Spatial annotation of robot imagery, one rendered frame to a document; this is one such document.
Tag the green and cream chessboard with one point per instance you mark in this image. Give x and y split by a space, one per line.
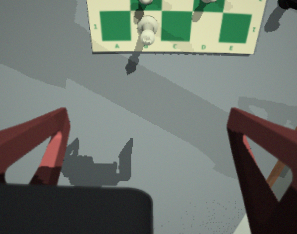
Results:
225 26

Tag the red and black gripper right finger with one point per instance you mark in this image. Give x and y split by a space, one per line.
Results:
266 215

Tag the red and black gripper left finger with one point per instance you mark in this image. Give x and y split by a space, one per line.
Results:
17 141

